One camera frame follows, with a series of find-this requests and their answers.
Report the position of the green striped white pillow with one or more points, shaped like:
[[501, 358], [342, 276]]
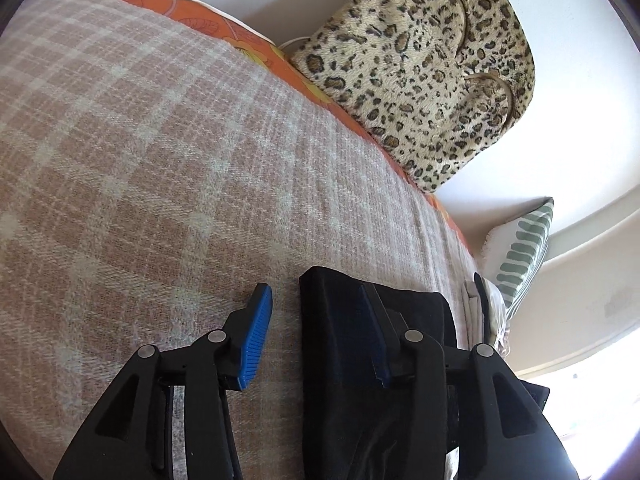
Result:
[[513, 253]]

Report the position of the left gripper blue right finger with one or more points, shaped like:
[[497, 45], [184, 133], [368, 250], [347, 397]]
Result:
[[465, 399]]

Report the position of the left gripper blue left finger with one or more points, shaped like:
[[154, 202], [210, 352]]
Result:
[[128, 433]]

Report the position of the black short-sleeved top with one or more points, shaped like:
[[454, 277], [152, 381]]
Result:
[[354, 427]]

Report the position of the stack of folded clothes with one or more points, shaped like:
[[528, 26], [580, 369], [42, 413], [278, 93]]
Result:
[[485, 314]]

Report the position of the orange floral bed sheet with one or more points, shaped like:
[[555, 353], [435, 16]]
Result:
[[280, 60]]

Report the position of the pink plaid blanket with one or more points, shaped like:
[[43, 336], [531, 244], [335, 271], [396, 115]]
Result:
[[151, 176]]

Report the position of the leopard print cushion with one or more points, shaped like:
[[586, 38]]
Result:
[[434, 82]]

